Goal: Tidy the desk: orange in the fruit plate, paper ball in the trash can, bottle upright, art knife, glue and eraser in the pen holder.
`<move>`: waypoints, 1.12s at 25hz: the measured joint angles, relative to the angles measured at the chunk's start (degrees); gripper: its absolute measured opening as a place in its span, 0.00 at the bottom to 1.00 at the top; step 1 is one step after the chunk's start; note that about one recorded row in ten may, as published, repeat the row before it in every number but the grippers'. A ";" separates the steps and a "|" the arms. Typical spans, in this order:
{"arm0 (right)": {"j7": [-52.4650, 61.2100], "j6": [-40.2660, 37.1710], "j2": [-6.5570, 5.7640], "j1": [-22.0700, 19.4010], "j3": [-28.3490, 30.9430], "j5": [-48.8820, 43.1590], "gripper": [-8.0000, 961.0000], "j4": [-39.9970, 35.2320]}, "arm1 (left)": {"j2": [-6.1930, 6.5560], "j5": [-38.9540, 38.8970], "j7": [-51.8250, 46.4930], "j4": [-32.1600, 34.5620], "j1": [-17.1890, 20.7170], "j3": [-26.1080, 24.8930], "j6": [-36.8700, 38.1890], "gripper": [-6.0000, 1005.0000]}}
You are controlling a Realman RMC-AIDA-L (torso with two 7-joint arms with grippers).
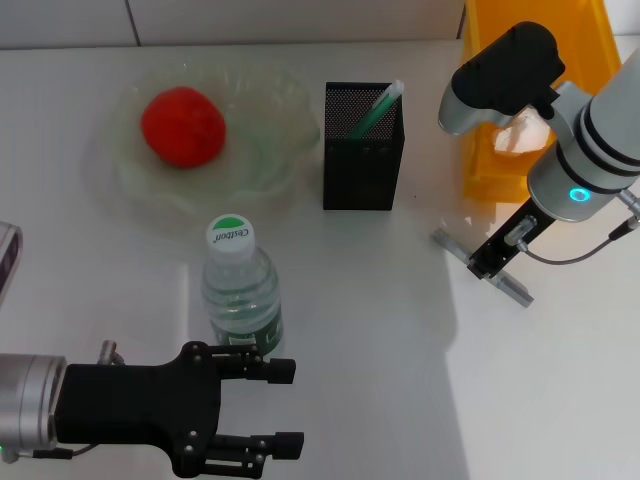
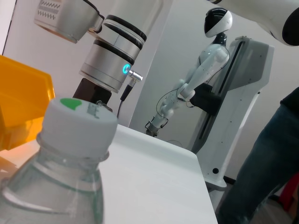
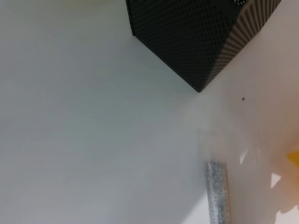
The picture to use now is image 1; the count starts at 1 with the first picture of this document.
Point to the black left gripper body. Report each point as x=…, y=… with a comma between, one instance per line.
x=140, y=405

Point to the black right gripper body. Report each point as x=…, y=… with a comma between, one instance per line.
x=515, y=240

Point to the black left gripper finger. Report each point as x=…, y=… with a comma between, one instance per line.
x=250, y=450
x=247, y=365

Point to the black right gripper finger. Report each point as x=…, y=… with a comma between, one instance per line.
x=482, y=267

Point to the grey metal bar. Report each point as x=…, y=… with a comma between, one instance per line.
x=515, y=290

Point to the clear green-label water bottle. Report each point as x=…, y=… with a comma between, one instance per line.
x=240, y=295

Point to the white paper ball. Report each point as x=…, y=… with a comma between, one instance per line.
x=520, y=135

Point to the green utility knife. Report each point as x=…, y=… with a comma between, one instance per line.
x=375, y=115

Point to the red ball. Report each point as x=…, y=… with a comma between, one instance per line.
x=182, y=127

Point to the black mesh pen holder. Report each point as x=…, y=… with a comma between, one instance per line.
x=362, y=170

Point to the clear glass fruit plate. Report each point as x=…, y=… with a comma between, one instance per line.
x=265, y=150

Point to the yellow plastic bin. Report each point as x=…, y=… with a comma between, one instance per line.
x=500, y=165

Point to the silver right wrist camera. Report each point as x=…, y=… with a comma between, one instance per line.
x=500, y=75

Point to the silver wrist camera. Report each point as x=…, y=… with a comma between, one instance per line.
x=7, y=255
x=500, y=75

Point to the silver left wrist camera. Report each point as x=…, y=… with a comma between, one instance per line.
x=7, y=255

